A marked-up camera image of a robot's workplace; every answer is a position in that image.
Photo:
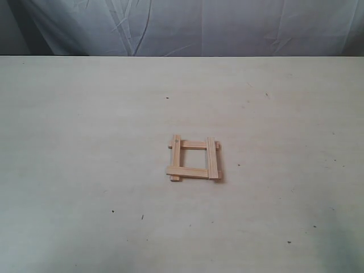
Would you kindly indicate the white backdrop cloth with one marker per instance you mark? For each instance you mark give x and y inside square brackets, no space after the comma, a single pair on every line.
[182,28]

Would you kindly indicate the plain wood strip front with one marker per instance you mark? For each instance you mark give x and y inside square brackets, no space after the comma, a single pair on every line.
[176,173]

